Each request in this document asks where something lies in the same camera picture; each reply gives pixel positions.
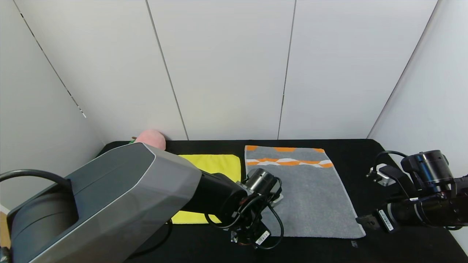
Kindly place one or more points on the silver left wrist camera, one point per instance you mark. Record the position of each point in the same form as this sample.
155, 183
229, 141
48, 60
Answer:
276, 199

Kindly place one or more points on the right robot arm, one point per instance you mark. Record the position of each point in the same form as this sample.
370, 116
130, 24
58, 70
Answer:
426, 168

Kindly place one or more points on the pink plush peach toy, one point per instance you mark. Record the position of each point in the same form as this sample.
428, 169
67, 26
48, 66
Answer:
155, 137

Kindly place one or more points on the grey towel with orange pattern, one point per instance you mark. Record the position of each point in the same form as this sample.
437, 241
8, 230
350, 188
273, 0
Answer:
310, 204

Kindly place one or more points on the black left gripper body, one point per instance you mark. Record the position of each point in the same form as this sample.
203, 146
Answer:
260, 236

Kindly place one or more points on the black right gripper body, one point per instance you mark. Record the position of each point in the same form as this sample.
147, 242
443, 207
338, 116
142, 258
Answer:
384, 220

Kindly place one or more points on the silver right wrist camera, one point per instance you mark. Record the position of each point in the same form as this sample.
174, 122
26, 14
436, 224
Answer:
382, 177

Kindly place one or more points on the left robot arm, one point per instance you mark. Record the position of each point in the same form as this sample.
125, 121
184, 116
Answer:
109, 201

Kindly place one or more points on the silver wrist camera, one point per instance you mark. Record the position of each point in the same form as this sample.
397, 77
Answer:
276, 199
382, 177

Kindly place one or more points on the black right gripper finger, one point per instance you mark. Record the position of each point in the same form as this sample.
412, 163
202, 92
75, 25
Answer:
367, 221

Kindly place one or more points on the yellow towel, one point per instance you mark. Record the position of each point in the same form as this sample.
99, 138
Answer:
219, 164

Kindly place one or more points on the black fabric table cover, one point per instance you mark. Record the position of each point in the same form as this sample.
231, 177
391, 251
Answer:
358, 153

